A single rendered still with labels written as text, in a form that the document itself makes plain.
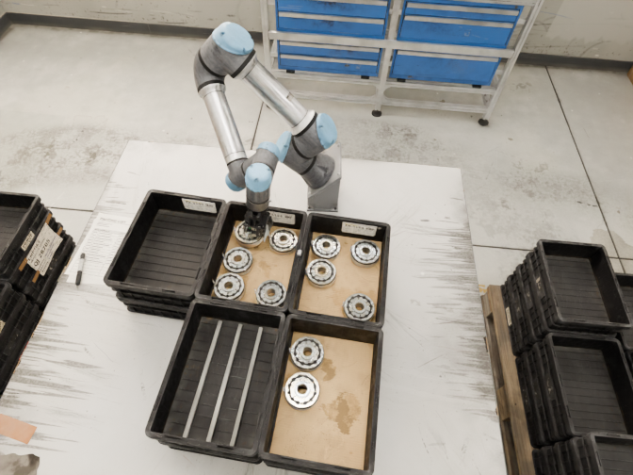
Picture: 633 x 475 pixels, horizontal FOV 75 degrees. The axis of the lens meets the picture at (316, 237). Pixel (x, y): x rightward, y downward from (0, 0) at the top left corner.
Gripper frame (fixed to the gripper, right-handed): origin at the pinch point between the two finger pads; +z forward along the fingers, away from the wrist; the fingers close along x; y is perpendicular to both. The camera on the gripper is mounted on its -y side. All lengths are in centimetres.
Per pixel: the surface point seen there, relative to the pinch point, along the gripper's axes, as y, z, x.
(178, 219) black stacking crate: -4.0, 7.7, -31.9
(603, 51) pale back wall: -283, 47, 235
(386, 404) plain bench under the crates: 48, 12, 54
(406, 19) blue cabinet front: -184, 7, 52
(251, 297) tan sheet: 23.6, 4.0, 3.1
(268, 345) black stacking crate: 39.0, 3.1, 12.6
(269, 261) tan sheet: 8.7, 3.6, 6.3
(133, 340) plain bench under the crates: 41, 21, -34
